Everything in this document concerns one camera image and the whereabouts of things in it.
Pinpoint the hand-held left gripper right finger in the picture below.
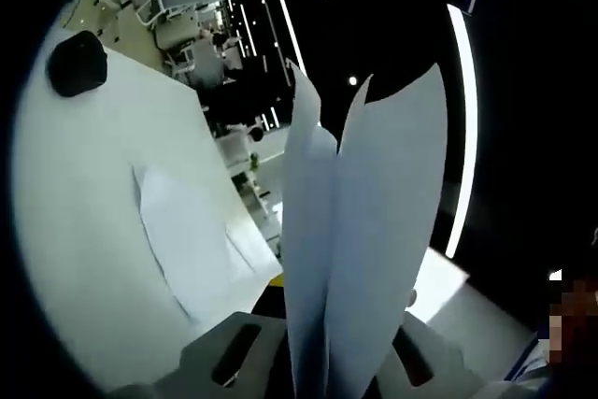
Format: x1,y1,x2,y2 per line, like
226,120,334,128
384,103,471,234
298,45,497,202
373,289,508,399

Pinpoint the wide curved ceiling light strip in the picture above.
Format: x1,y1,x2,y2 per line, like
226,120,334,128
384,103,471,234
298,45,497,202
442,3,481,260

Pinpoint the black monitor stand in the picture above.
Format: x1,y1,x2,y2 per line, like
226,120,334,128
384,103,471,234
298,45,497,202
45,29,109,99

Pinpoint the group of white office chairs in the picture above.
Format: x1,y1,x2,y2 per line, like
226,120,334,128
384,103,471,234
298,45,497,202
91,0,225,78

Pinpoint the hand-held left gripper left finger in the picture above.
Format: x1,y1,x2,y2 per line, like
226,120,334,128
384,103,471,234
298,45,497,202
107,276,294,399

